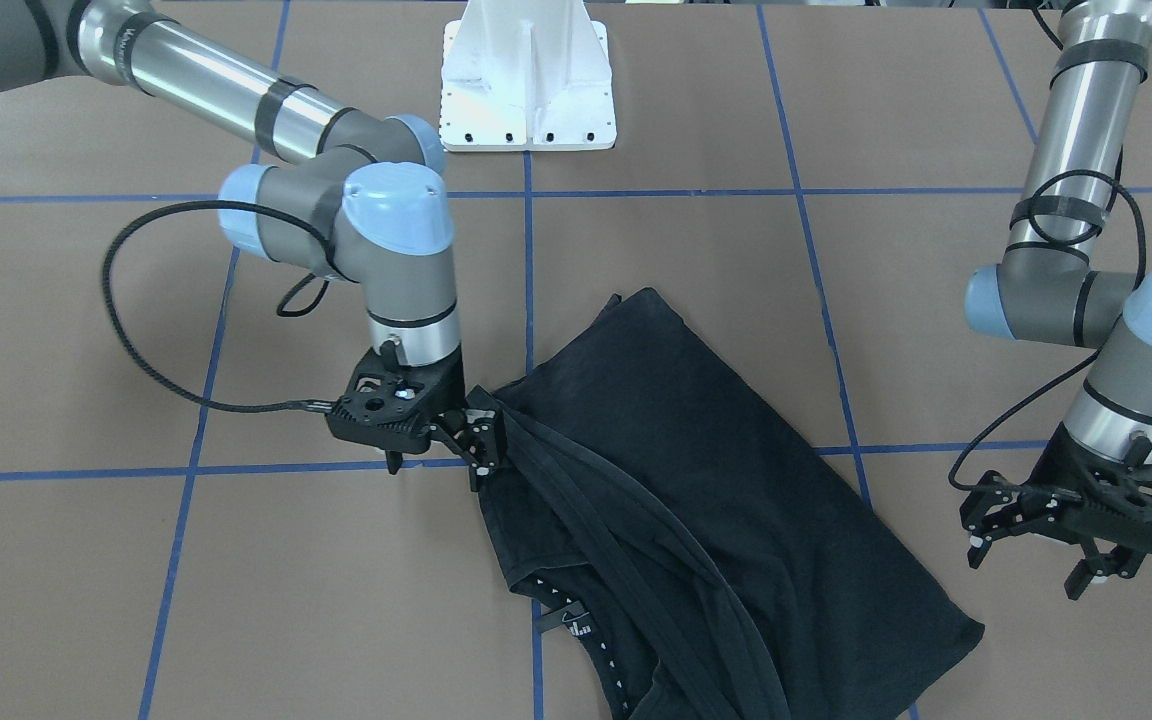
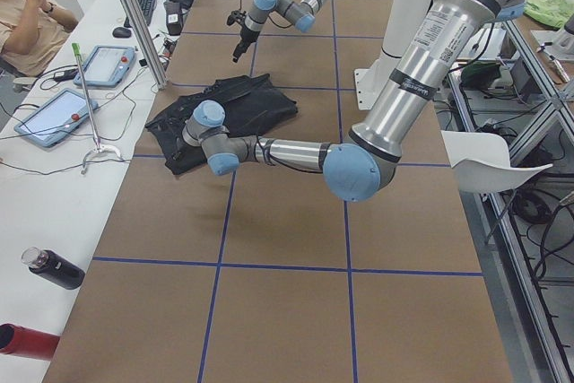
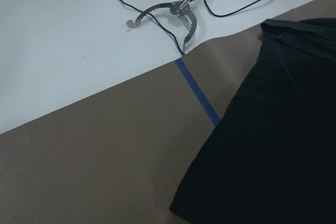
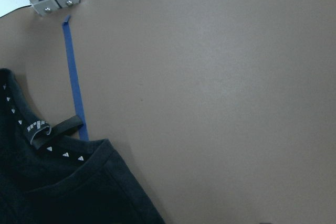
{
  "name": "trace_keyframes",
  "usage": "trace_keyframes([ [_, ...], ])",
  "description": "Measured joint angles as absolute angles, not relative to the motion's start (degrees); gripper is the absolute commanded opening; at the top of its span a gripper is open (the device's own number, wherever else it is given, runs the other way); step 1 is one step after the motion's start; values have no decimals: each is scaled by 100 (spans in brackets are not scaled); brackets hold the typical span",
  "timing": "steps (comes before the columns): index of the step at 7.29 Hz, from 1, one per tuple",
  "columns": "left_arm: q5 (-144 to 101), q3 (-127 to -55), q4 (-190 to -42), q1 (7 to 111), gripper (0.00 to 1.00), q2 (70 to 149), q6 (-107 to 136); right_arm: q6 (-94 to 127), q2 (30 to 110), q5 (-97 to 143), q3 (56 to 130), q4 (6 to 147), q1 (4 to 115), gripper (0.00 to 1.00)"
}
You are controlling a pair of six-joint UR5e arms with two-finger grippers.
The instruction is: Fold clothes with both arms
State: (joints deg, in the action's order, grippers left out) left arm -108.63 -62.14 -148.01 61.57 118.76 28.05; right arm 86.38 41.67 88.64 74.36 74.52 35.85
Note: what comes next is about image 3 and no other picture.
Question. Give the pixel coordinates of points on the black graphic t-shirt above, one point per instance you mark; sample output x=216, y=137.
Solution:
x=271, y=159

